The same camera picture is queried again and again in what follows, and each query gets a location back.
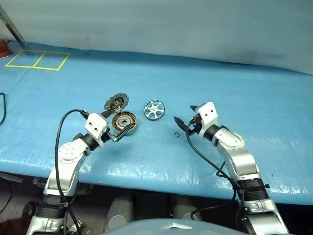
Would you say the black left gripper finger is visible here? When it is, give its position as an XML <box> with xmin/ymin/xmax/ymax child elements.
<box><xmin>110</xmin><ymin>127</ymin><xmax>131</xmax><ymax>143</ymax></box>
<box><xmin>100</xmin><ymin>109</ymin><xmax>117</xmax><ymax>118</ymax></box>

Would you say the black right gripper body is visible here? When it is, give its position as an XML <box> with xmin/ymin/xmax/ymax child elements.
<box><xmin>188</xmin><ymin>113</ymin><xmax>203</xmax><ymax>135</ymax></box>

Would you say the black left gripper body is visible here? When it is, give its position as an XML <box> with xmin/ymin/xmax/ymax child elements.
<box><xmin>101</xmin><ymin>126</ymin><xmax>117</xmax><ymax>144</ymax></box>

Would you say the copper wound motor stator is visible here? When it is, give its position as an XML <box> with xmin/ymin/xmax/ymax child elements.
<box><xmin>111</xmin><ymin>111</ymin><xmax>138</xmax><ymax>136</ymax></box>

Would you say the silver gear disc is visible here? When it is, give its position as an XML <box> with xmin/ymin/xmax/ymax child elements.
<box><xmin>104</xmin><ymin>92</ymin><xmax>130</xmax><ymax>112</ymax></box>

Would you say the silver spoked rotor cap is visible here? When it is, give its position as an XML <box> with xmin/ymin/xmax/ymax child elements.
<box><xmin>143</xmin><ymin>99</ymin><xmax>167</xmax><ymax>121</ymax></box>

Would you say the blue plastic table cover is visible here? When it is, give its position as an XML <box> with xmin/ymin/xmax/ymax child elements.
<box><xmin>0</xmin><ymin>41</ymin><xmax>313</xmax><ymax>206</ymax></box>

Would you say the grey rounded robot leg shape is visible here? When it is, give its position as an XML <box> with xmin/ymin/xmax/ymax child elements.
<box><xmin>104</xmin><ymin>192</ymin><xmax>135</xmax><ymax>234</ymax></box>
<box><xmin>171</xmin><ymin>195</ymin><xmax>204</xmax><ymax>221</ymax></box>

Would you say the yellow tape rectangle marking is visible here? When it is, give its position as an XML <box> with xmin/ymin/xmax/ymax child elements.
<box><xmin>4</xmin><ymin>49</ymin><xmax>71</xmax><ymax>71</ymax></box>

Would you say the grey robot torso with logo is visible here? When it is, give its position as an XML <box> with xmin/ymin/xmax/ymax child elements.
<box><xmin>101</xmin><ymin>217</ymin><xmax>216</xmax><ymax>235</ymax></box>

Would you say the orange red object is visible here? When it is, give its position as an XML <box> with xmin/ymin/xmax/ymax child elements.
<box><xmin>0</xmin><ymin>39</ymin><xmax>13</xmax><ymax>59</ymax></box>

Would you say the silver metal pole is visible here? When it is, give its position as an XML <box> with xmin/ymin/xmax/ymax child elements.
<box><xmin>0</xmin><ymin>4</ymin><xmax>27</xmax><ymax>46</ymax></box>

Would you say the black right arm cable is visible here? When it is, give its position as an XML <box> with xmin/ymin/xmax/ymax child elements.
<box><xmin>185</xmin><ymin>121</ymin><xmax>246</xmax><ymax>235</ymax></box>

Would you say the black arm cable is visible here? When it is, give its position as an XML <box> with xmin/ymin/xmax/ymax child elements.
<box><xmin>185</xmin><ymin>121</ymin><xmax>246</xmax><ymax>235</ymax></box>
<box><xmin>54</xmin><ymin>109</ymin><xmax>89</xmax><ymax>235</ymax></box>

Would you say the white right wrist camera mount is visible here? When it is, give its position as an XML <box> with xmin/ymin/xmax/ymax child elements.
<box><xmin>196</xmin><ymin>101</ymin><xmax>219</xmax><ymax>139</ymax></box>

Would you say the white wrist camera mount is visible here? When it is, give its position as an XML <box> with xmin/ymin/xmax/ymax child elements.
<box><xmin>84</xmin><ymin>113</ymin><xmax>108</xmax><ymax>149</ymax></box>
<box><xmin>196</xmin><ymin>101</ymin><xmax>219</xmax><ymax>139</ymax></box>

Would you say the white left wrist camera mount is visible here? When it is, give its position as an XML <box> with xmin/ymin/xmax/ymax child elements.
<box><xmin>84</xmin><ymin>113</ymin><xmax>108</xmax><ymax>149</ymax></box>

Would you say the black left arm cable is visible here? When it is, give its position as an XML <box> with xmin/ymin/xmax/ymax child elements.
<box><xmin>54</xmin><ymin>109</ymin><xmax>89</xmax><ymax>235</ymax></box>

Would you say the thin black cable on table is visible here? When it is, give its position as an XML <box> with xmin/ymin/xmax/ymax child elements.
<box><xmin>0</xmin><ymin>92</ymin><xmax>7</xmax><ymax>124</ymax></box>

